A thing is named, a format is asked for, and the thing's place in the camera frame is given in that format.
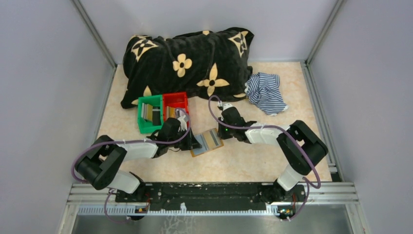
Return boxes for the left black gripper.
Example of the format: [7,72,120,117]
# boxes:
[168,126,202,151]

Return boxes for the green plastic bin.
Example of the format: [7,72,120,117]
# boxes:
[137,95,164,134]

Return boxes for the yellow leather card holder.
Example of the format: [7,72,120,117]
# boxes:
[190,128,224,157]

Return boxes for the red plastic bin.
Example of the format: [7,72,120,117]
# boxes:
[162,92,189,121]

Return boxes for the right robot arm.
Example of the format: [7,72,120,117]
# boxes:
[218,103,328,202]

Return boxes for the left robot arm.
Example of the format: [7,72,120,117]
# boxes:
[73,116,201,202]

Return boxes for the cards in red bin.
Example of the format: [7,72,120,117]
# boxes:
[165,106,184,119]

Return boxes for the cards in green bin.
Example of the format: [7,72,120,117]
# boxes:
[140,103,161,126]

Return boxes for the blue striped cloth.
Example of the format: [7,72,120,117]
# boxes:
[245,72,289,116]

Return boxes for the black floral blanket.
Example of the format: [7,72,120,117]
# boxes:
[120,27,254,109]

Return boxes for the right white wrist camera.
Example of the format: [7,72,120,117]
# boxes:
[217,101,233,112]

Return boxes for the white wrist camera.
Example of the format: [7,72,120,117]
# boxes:
[217,101,233,112]
[177,113,190,132]

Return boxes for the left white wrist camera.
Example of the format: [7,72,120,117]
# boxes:
[177,113,190,132]

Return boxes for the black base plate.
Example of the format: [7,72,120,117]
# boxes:
[115,182,306,212]

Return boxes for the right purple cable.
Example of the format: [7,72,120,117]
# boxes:
[207,95,322,222]

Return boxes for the purple cable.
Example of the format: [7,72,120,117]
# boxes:
[207,95,322,222]
[71,108,191,224]

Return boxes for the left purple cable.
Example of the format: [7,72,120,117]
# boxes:
[71,108,191,224]

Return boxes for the aluminium front rail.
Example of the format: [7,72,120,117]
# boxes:
[67,182,358,216]

